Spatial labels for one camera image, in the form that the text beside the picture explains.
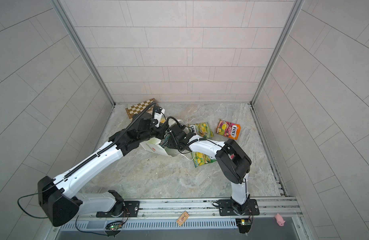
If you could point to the wooden mousetrap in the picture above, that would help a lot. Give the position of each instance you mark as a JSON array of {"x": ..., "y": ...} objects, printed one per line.
[{"x": 182, "y": 219}]

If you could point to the circuit board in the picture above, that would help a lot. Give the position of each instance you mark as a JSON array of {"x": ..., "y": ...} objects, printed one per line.
[
  {"x": 113, "y": 228},
  {"x": 244, "y": 225}
]

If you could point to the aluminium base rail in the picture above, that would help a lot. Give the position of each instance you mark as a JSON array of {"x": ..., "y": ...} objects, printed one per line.
[{"x": 202, "y": 207}]

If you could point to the pink pig toy on rail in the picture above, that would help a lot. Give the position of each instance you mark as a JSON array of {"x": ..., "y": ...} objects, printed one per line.
[{"x": 279, "y": 220}]

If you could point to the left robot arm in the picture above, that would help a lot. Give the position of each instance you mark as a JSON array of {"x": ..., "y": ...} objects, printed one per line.
[{"x": 58, "y": 197}]

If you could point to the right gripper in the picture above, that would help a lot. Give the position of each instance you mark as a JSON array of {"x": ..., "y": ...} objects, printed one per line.
[{"x": 170, "y": 143}]

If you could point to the wooden chessboard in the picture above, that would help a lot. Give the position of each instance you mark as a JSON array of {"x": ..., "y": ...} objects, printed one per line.
[{"x": 138, "y": 108}]

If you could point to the right circuit board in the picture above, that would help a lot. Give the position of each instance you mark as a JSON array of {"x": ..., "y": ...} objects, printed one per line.
[{"x": 244, "y": 225}]

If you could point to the left circuit board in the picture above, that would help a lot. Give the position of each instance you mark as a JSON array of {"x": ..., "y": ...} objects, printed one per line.
[{"x": 113, "y": 228}]

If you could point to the white paper bag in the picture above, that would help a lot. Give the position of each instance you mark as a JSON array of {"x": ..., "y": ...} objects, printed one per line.
[{"x": 163, "y": 143}]

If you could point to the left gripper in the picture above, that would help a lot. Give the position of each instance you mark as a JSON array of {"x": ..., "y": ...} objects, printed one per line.
[{"x": 162, "y": 130}]

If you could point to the orange Fox's candy bag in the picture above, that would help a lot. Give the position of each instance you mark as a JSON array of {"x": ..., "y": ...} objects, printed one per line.
[{"x": 228, "y": 129}]

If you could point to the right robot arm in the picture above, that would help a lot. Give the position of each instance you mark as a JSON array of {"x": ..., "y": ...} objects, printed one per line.
[{"x": 233, "y": 162}]

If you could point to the green yellow Fox's candy bag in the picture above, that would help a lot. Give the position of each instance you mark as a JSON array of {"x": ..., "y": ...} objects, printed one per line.
[{"x": 202, "y": 129}]

